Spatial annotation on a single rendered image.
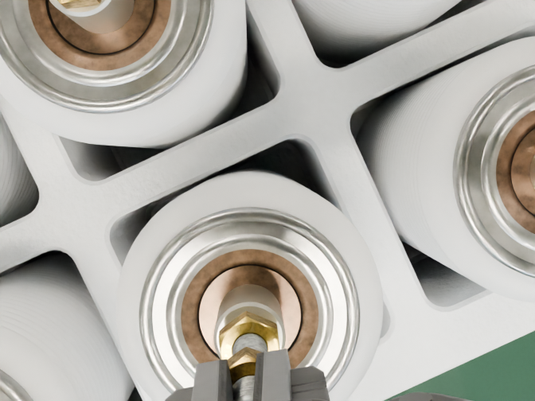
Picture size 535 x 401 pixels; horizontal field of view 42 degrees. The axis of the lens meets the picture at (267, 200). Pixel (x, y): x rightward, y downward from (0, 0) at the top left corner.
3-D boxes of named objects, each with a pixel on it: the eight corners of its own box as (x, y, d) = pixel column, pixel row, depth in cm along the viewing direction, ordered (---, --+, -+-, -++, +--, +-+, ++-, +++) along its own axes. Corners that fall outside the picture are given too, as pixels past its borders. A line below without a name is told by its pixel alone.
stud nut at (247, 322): (282, 371, 21) (283, 380, 20) (224, 378, 21) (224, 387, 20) (274, 306, 21) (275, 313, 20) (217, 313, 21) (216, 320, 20)
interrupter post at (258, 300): (297, 325, 25) (303, 351, 21) (238, 360, 25) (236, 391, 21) (261, 266, 24) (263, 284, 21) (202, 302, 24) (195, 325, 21)
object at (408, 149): (387, 269, 42) (487, 352, 24) (324, 123, 42) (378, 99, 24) (532, 204, 42) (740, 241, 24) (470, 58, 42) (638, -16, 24)
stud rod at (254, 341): (267, 342, 22) (277, 437, 15) (236, 346, 22) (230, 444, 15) (263, 311, 22) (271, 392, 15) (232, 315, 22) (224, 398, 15)
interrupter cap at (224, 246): (397, 348, 25) (401, 355, 24) (213, 458, 25) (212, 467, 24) (287, 165, 24) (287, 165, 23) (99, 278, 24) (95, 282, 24)
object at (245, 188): (359, 273, 42) (439, 360, 24) (224, 354, 43) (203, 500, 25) (277, 138, 42) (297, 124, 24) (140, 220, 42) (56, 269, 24)
